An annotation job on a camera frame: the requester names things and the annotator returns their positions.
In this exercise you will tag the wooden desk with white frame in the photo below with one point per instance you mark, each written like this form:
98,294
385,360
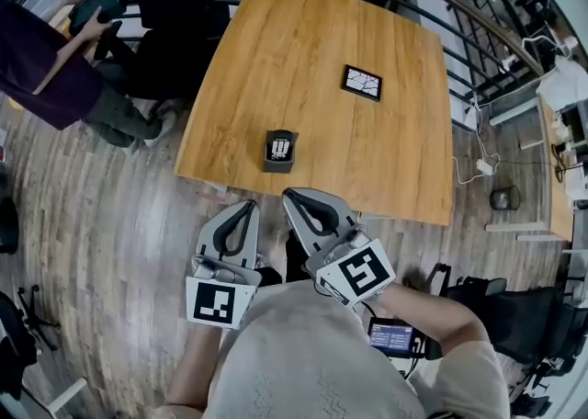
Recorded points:
558,206

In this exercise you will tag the black tablet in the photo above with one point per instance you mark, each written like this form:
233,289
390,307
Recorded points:
94,6

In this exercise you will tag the person's left forearm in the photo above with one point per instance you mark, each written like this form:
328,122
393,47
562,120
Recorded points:
190,376

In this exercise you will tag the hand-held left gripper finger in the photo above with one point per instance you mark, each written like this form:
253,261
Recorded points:
252,247
209,238

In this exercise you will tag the person's right forearm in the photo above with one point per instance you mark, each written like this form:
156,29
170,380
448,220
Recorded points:
432,316

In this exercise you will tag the black mesh office chair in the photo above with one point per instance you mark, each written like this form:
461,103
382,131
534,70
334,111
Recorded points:
170,3

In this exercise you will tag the small monitor with lit screen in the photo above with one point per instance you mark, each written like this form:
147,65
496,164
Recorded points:
390,336

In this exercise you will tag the black picture frame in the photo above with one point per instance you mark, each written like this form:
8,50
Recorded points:
362,83

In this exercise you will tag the white power strip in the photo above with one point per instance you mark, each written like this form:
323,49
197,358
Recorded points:
484,167

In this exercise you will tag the person's black trousers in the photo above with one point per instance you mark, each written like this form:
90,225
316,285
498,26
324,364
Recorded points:
296,261

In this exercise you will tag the wooden table with white legs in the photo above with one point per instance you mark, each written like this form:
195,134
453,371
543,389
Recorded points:
294,63

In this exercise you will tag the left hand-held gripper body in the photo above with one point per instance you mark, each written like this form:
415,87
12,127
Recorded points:
216,302

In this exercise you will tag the black swivel chair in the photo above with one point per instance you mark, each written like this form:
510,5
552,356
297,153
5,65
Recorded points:
16,343

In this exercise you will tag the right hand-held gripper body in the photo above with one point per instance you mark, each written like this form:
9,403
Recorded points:
358,272

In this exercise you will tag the dark grey box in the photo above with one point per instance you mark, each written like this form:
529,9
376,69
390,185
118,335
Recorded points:
278,166

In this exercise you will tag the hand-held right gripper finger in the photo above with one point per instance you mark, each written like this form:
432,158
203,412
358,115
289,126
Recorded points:
342,215
301,229

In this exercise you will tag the person's cream knitted top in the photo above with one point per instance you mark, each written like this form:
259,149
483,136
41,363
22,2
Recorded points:
312,362

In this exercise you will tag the black office chair with armrests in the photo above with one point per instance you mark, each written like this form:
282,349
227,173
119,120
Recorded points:
519,320

